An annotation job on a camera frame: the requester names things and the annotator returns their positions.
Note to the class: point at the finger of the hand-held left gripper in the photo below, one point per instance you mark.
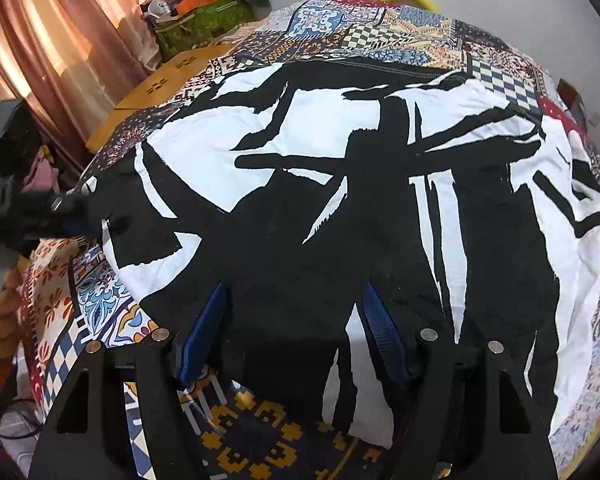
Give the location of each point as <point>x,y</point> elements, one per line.
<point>75,227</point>
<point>77,207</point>

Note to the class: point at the person's left hand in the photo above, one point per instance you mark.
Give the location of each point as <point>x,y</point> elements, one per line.
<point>0,320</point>

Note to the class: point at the bamboo lap desk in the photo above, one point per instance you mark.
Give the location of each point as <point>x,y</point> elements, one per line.
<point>175,75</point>

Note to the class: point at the orange box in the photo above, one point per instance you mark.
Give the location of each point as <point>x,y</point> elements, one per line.
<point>195,5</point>

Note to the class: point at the pink curtain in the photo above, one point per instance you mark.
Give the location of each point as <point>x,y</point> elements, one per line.
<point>55,35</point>

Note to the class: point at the patchwork patterned bed sheet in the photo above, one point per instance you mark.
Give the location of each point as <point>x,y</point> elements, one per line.
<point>380,30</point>

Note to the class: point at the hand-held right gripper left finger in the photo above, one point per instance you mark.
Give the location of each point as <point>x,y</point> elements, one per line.
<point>205,335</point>

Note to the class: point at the black and white printed garment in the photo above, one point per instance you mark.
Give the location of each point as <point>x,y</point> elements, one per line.
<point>330,185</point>

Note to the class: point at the pink cloth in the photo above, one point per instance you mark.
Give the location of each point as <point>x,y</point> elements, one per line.
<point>42,170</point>

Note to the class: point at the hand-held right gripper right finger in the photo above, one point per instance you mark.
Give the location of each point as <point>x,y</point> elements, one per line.
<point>385,340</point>

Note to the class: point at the green patterned storage bag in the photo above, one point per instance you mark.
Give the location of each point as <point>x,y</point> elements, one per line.
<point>205,22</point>

